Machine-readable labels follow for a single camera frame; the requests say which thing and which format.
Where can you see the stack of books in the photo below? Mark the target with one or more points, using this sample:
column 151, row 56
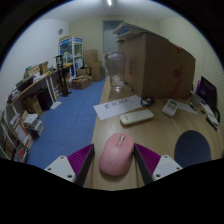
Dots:
column 33, row 124

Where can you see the blue white glass-door cabinet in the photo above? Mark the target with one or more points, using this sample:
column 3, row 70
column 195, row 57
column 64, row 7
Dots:
column 70, row 50

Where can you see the long white remote control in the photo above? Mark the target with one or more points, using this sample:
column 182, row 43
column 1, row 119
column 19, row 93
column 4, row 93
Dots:
column 136, row 117

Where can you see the grey door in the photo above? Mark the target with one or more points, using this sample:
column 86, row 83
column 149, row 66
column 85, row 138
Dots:
column 111, row 36

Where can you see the clear glass vase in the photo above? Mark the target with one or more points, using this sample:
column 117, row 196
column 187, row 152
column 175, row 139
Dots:
column 116, row 71

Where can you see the shelf unit with books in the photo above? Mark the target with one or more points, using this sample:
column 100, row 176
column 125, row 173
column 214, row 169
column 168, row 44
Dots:
column 15, row 136

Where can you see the long wooden side desk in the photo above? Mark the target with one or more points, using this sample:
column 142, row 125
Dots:
column 33, row 86

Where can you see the black pen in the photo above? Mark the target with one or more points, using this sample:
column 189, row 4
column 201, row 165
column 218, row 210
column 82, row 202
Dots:
column 211, row 123

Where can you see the pink computer mouse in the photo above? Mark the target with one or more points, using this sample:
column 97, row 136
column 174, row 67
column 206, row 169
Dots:
column 116, row 156

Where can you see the stacked brown cardboard boxes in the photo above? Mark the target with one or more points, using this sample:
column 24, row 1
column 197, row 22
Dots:
column 93, row 65

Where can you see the large brown cardboard box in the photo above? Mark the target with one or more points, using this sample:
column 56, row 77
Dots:
column 160, row 66

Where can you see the open cardboard box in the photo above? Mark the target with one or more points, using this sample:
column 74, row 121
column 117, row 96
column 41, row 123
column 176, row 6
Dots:
column 81, row 83

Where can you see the round wall clock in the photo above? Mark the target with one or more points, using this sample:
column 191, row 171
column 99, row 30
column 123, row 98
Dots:
column 60, row 31

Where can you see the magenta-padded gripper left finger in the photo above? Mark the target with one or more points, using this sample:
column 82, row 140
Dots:
column 60, row 166

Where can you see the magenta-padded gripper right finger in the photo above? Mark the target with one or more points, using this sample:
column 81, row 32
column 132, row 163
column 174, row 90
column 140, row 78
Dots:
column 166, row 166

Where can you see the ceiling tube light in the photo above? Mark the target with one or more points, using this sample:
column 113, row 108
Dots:
column 109, row 2

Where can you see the flat grey board stack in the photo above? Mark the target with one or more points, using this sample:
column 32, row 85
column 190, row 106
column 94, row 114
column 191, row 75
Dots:
column 130, row 30

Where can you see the dark blue round mouse pad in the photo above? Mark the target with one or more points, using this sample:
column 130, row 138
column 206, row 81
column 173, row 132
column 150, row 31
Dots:
column 192, row 148

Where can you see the white calculator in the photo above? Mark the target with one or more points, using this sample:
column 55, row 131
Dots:
column 169, row 108

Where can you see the large white paper sheet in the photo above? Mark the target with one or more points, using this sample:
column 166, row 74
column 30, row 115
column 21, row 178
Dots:
column 115, row 107

